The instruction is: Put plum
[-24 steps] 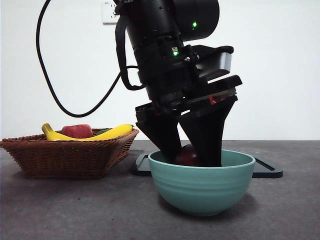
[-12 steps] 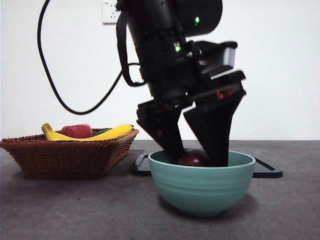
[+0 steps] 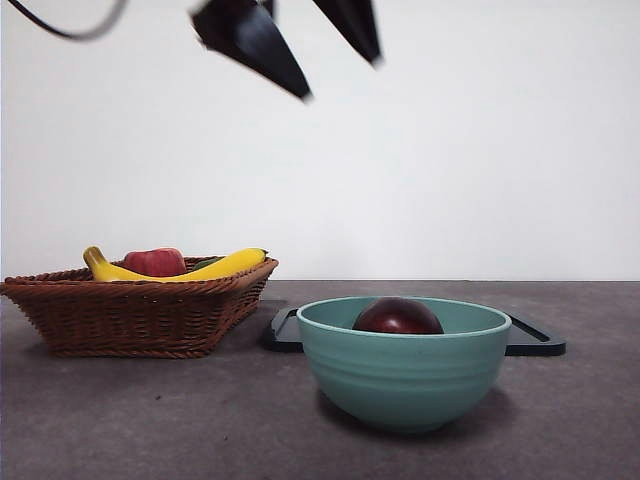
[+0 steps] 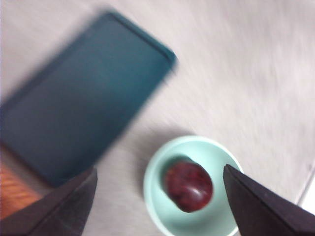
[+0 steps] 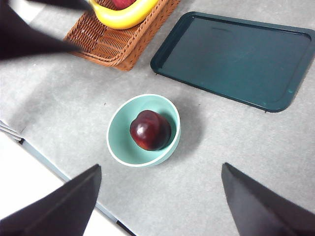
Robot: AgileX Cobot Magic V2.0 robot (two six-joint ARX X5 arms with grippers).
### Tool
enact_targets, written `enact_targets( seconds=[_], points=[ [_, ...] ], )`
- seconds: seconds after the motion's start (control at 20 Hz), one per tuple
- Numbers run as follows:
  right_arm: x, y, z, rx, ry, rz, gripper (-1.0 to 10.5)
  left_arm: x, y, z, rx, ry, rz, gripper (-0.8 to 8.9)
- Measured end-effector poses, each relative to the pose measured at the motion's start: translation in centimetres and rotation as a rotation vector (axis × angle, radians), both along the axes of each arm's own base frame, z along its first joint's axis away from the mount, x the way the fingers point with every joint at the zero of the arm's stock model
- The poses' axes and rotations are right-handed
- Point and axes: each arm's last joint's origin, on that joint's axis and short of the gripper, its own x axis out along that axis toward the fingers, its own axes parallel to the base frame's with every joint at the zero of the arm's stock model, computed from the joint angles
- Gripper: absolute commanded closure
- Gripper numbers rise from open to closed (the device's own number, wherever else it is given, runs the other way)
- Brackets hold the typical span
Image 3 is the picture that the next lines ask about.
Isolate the brown wicker basket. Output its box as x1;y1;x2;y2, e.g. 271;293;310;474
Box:
0;257;280;359

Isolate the teal ribbed bowl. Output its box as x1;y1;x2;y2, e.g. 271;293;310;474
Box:
296;295;513;434

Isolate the dark red plum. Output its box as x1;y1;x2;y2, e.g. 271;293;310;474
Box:
352;297;445;335

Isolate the red apple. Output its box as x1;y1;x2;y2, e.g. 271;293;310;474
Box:
123;248;187;277

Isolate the black rectangular tray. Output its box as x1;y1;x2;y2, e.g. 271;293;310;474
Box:
263;307;567;358

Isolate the yellow banana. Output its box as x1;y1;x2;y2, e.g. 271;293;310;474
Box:
82;245;270;284

